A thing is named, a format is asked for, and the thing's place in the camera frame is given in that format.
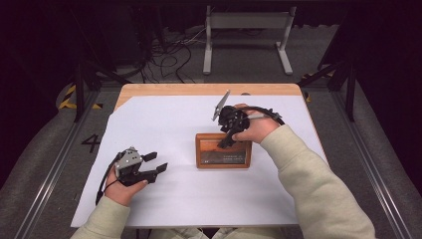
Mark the aluminium floor rail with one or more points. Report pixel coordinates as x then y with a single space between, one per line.
56 166
371 149

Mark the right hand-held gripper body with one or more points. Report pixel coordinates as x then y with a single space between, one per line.
234 119

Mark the white metal stand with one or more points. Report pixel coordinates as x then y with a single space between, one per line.
247 20

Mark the orange wooden box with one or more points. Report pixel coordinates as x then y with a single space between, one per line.
212 156

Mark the person's right leg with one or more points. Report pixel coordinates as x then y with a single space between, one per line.
245 234

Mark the person's leg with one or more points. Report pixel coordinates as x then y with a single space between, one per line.
245 234
184 234

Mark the black metal stand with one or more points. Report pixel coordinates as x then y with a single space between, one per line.
350 93
79 89

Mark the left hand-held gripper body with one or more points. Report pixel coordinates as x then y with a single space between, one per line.
129 159

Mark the person's left hand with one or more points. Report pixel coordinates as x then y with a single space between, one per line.
119 194

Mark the person's right hand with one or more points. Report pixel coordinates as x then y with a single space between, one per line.
262 127

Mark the yellow black hazard tape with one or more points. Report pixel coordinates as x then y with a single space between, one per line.
68 96
308 98

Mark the white paper sheet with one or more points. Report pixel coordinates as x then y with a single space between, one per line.
172 119

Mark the person's left leg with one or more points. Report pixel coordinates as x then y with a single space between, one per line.
184 234

